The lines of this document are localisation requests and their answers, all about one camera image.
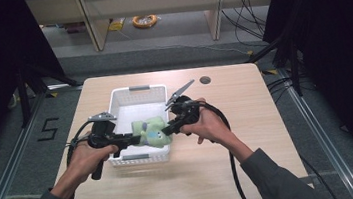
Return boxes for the hanging black cables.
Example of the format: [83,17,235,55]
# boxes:
[219,0,270,46]

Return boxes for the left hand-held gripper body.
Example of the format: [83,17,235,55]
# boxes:
[83,109,131,182]

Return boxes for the orange cable coil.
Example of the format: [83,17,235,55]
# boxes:
[131,12,160,31]

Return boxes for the black floor cables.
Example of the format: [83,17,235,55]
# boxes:
[265,75,301,97]

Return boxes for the person's right hand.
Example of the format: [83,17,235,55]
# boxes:
[176,93,243,162]

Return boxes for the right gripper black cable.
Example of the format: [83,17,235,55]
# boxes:
[194,96,250,199]

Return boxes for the person's left hand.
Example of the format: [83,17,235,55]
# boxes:
[55,128,124,191]

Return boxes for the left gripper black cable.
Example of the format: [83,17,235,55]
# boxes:
[0,120,102,199]

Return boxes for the yellow packet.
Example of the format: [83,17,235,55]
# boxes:
[107,17,127,33]

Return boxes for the green sock with face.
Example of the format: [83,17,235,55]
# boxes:
[141,125,174,151]

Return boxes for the black floor cable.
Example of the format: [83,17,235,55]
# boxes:
[299,151,340,199]

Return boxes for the white plastic basket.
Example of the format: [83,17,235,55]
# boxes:
[98,82,176,170]

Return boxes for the beige wooden desk frame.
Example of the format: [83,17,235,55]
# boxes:
[25,0,284,61]

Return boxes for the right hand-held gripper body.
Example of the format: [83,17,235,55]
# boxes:
[162,78,204,137]

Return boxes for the thin white floor cable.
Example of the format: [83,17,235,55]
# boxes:
[115,14,255,71]

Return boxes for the black metal stand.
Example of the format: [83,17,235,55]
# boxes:
[243,30,305,103]
[13,55,86,129]

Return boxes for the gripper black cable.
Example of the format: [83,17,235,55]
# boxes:
[194,96,250,199]
[0,120,102,199]

